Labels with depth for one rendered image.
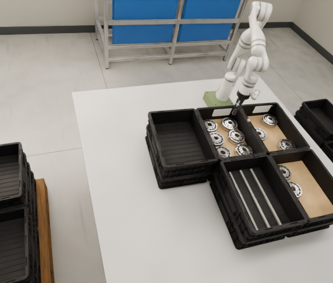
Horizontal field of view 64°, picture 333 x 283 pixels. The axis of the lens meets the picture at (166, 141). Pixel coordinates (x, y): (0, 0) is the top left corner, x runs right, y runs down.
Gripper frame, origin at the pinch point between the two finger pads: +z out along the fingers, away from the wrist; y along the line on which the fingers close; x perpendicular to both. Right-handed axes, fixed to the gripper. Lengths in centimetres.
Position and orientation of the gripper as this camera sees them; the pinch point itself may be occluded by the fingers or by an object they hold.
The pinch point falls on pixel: (236, 109)
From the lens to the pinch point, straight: 163.5
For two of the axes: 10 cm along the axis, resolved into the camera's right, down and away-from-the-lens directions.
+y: -5.0, 6.1, -6.2
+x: 8.5, 4.7, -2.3
